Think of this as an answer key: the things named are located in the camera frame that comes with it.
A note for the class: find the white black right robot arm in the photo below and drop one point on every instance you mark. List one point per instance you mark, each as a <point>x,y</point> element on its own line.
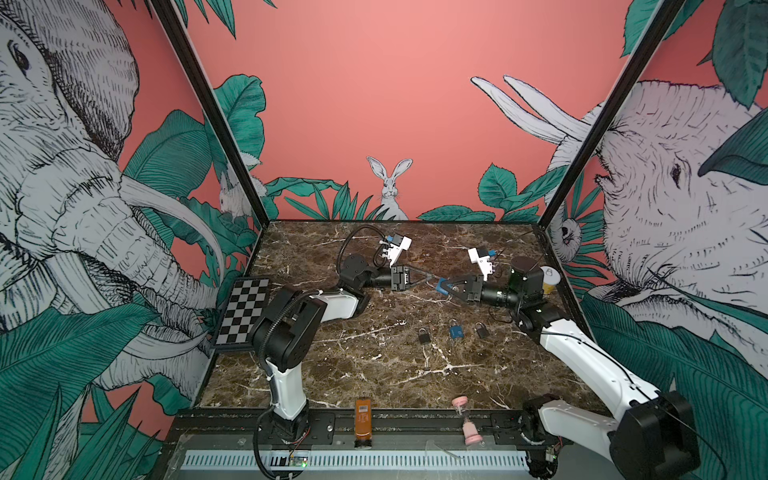
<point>647,434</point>

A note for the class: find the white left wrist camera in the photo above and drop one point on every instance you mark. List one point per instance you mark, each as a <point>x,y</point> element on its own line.
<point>393,246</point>

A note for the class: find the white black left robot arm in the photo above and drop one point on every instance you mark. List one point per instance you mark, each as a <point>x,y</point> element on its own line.
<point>282,336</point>

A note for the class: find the black corner frame post right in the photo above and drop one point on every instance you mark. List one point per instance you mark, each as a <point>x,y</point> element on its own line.
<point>659,23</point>

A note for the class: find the white ventilated strip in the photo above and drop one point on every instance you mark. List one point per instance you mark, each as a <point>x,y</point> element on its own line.
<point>340,460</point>

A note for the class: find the black white checkerboard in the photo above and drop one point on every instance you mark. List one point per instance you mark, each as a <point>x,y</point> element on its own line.
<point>243,308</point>

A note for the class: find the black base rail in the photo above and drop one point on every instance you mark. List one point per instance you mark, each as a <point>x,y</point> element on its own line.
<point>326,425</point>

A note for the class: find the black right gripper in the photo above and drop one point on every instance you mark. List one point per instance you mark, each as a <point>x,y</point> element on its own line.
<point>475,285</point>

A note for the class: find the black corner frame post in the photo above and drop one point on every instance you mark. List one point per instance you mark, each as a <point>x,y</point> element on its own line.
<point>659,23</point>
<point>175,31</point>

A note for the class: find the black padlock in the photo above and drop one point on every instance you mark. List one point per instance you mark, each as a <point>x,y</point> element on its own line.
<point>481,330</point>
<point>423,336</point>

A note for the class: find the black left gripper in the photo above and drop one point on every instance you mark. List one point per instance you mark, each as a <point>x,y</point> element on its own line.
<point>400,278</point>

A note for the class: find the pink hourglass timer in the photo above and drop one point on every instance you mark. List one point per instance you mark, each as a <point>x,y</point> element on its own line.
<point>470,432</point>

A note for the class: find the orange rectangular device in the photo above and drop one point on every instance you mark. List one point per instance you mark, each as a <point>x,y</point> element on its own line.
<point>363,423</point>

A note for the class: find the black corner frame post left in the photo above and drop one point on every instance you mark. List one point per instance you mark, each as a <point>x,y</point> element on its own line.
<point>175,31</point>

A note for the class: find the blue padlock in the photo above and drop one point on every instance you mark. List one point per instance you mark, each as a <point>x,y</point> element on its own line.
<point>440,287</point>
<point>456,331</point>

